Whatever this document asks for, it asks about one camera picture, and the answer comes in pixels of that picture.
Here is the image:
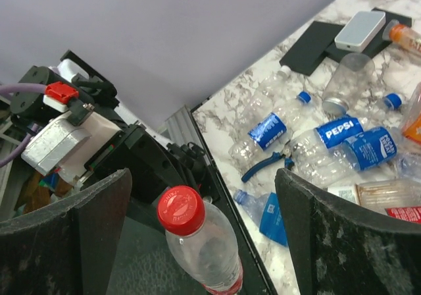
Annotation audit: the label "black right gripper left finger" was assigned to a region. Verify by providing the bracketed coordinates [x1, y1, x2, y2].
[1, 169, 132, 294]

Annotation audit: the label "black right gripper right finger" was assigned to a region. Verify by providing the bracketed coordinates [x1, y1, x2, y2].
[274, 169, 420, 294]

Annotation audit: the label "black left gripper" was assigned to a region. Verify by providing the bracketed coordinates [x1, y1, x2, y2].
[84, 124, 207, 203]

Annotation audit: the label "Starbucks coffee bottle green cap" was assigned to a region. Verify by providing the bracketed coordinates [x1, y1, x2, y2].
[327, 178, 420, 211]

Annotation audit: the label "clear red-cap printed bottle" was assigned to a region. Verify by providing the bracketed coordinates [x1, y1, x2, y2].
[385, 206, 421, 224]

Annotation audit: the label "red label water bottle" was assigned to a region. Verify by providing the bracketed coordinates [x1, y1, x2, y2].
[157, 186, 243, 294]

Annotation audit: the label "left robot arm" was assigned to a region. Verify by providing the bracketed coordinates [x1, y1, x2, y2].
[5, 51, 209, 203]

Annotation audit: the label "crushed blue label water bottle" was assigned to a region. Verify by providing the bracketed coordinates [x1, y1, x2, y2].
[233, 190, 288, 247]

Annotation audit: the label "Pepsi bottle centre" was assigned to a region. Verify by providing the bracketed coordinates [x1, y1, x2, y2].
[287, 115, 368, 187]

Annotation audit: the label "Pocari Sweat bottle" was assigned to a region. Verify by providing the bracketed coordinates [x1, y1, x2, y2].
[342, 126, 403, 171]

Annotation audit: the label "crushed clear blue-cap bottle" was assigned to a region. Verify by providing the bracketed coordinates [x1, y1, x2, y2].
[395, 153, 421, 182]

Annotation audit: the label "small Pepsi bottle left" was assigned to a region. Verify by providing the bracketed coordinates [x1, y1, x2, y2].
[228, 91, 312, 167]

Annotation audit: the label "clear white-cap bottle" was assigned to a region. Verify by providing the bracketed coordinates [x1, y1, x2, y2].
[239, 65, 291, 130]

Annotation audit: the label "large orange label jug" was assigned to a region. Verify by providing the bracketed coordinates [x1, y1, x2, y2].
[401, 83, 420, 144]

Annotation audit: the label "clear jar metal lid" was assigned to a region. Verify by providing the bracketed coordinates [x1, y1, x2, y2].
[321, 52, 376, 115]

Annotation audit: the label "black flat block front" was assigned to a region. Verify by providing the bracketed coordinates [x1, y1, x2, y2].
[279, 21, 344, 76]

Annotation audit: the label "black flat block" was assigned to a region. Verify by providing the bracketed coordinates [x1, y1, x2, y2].
[324, 7, 413, 60]
[279, 21, 344, 76]

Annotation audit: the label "tall orange label tea bottle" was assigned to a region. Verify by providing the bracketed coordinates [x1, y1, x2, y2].
[382, 20, 420, 56]

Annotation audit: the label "white box device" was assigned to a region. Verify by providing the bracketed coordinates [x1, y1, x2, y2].
[334, 11, 386, 53]

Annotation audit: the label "black flat block rear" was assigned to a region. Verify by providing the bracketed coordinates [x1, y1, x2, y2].
[324, 7, 413, 60]

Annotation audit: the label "aluminium frame rail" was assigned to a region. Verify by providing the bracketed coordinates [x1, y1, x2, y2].
[165, 105, 203, 147]

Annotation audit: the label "blue handled pliers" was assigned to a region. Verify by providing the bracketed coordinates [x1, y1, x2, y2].
[241, 147, 295, 183]

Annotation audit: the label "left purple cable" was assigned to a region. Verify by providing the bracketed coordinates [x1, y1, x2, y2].
[0, 83, 47, 169]

